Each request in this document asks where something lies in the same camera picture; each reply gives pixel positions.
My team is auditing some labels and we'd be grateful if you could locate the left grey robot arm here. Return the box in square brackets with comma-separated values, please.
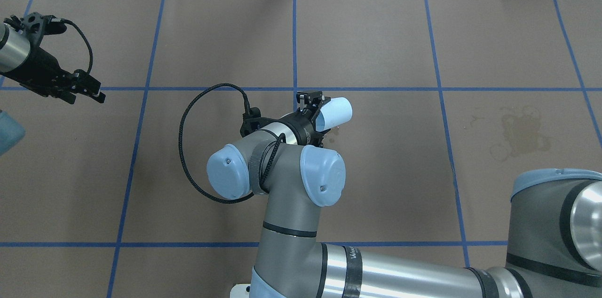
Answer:
[0, 22, 106, 104]

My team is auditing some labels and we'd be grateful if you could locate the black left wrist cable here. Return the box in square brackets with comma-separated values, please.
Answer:
[47, 17, 94, 75]

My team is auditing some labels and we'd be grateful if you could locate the light blue plastic cup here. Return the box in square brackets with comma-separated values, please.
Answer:
[315, 97, 353, 132]

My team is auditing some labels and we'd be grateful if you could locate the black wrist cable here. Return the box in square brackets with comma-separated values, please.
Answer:
[47, 17, 94, 75]
[178, 83, 285, 204]

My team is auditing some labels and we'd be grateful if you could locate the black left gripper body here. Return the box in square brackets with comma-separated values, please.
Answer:
[4, 49, 90, 104]

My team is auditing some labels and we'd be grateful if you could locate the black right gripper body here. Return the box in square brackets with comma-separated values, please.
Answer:
[282, 107, 325, 148]

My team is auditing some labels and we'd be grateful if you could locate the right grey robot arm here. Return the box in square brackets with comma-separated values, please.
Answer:
[207, 92, 601, 298]

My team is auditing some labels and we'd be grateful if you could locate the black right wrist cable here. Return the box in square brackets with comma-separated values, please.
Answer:
[178, 83, 285, 204]

